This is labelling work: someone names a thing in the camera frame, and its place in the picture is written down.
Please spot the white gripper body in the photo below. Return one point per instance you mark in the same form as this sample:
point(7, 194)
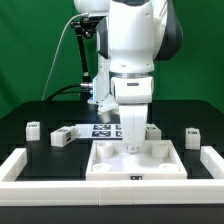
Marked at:
point(133, 97)

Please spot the white square tabletop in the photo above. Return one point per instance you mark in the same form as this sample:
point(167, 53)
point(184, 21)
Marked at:
point(155, 160)

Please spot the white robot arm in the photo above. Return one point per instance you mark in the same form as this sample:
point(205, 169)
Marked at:
point(131, 36)

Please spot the white fiducial tag sheet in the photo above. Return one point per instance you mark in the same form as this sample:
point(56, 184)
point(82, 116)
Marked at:
point(99, 131)

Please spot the white U-shaped fence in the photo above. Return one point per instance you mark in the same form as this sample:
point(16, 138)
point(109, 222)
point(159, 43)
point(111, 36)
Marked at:
point(65, 193)

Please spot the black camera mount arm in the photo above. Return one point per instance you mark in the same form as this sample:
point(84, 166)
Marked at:
point(82, 50)

